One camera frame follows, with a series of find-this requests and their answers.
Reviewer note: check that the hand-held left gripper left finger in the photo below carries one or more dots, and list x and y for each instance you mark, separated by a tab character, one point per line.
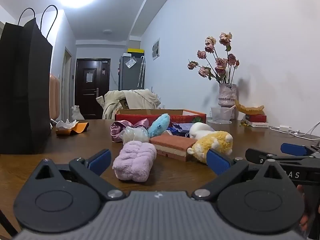
100	159

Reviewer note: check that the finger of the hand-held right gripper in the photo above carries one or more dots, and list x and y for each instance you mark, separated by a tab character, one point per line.
260	155
293	149

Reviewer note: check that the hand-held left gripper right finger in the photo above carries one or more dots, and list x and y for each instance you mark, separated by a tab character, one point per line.
217	162

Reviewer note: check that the yellow alpaca plush toy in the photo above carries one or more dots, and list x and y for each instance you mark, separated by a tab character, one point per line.
215	143

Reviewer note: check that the lavender fluffy towel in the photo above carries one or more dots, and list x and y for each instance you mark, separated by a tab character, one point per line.
135	161

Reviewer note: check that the white plush toy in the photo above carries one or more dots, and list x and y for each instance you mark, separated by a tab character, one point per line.
200	130

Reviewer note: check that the white translucent bag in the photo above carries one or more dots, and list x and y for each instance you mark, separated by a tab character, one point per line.
135	134

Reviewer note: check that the pink layered sponge block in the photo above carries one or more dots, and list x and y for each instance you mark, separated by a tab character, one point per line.
172	145

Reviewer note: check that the blue plush toy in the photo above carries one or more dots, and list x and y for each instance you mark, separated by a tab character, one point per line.
158	126

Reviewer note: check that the red cardboard box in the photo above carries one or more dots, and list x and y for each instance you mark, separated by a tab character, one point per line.
155	117

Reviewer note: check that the person's right hand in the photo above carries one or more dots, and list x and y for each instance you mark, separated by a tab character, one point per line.
303	221

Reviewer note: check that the white charger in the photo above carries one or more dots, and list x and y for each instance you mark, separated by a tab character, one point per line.
285	128

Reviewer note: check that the white book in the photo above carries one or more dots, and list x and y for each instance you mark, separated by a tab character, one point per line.
258	124

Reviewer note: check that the small yellow dried flowers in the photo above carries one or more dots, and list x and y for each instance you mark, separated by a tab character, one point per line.
243	123

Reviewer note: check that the stacked red white boxes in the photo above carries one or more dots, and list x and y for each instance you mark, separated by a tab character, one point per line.
256	118

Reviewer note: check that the clear plastic measuring cup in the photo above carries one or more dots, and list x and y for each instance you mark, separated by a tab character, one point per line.
220	115

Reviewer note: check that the yellow curved comb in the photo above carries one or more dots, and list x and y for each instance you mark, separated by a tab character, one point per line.
250	109

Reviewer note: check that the crumpled white tissue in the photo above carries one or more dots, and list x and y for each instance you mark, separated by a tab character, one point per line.
65	124

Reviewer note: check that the white dog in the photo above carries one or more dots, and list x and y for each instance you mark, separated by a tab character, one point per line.
77	113

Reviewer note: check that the blue packet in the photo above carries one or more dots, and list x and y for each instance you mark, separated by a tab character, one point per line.
176	131

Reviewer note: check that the wooden chair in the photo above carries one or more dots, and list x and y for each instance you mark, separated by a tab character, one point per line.
124	103

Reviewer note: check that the dark brown entrance door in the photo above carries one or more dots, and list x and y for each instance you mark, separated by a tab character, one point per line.
87	97

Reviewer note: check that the pink ceramic vase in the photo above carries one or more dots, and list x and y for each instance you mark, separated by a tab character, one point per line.
227	97

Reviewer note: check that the beige coat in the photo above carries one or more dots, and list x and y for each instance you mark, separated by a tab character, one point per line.
140	100

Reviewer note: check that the pink suitcase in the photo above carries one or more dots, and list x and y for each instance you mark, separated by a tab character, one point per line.
54	97

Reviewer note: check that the light interior door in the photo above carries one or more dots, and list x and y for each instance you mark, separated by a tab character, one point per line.
67	85

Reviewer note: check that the white paper note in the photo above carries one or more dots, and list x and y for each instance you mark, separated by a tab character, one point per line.
89	77

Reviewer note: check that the grey refrigerator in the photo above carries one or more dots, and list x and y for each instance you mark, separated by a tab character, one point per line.
130	77

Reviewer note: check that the folded umbrella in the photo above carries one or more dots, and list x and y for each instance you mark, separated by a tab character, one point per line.
141	72

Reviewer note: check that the dried pink roses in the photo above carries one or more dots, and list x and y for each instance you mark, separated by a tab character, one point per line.
221	65

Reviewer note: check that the black paper bag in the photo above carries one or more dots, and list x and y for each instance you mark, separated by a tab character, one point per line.
22	92

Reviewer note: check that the yellow box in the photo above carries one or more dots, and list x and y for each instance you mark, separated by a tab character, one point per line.
136	50

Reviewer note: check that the framed wall picture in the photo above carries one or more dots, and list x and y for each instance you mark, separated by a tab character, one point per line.
156	49

